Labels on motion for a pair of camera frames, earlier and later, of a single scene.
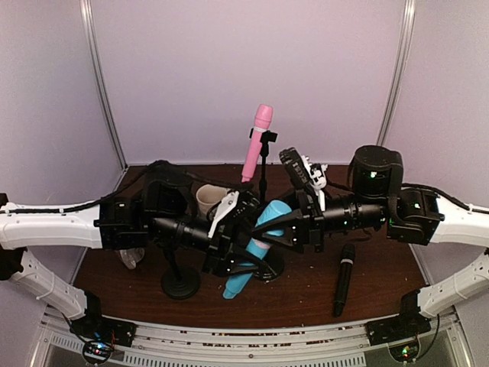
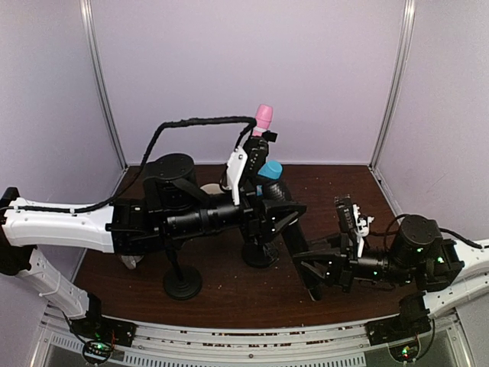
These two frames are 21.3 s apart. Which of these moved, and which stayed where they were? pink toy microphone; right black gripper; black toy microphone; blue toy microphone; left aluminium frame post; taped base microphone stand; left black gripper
Moved: taped base microphone stand; left black gripper; blue toy microphone; black toy microphone; right black gripper
Stayed: pink toy microphone; left aluminium frame post
